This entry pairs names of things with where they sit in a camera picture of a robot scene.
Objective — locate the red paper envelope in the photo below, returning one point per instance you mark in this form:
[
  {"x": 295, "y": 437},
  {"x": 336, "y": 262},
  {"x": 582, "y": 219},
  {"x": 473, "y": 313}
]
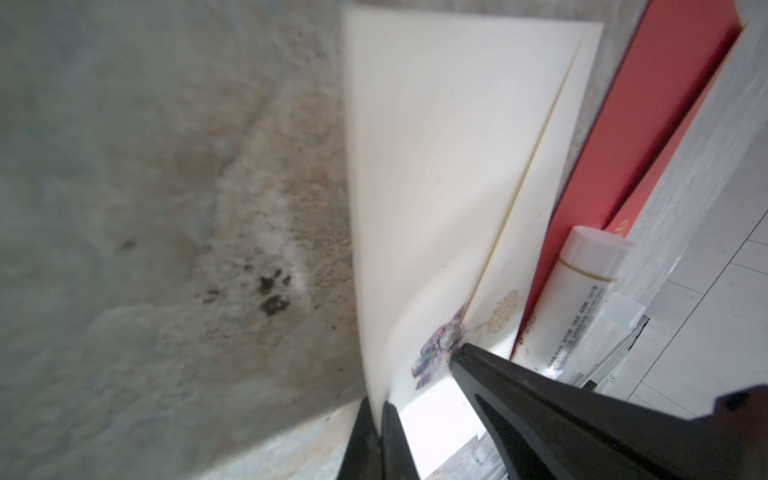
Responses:
[{"x": 669, "y": 64}]

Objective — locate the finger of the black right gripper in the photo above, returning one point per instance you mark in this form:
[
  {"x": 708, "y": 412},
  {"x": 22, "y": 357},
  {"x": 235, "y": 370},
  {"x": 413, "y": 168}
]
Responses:
[{"x": 543, "y": 429}]

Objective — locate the white glue stick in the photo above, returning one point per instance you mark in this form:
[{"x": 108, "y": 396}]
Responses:
[{"x": 589, "y": 265}]

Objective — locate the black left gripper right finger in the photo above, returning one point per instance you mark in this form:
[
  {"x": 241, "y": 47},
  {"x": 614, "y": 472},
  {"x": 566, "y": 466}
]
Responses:
[{"x": 397, "y": 460}]

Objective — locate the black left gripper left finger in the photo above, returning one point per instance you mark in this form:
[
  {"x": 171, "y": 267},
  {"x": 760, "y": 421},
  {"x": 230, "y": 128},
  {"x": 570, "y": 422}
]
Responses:
[{"x": 362, "y": 459}]

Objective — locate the cream paper envelope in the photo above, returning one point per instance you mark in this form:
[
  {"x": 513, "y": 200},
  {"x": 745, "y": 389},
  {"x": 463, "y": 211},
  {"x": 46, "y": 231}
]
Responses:
[{"x": 443, "y": 115}]

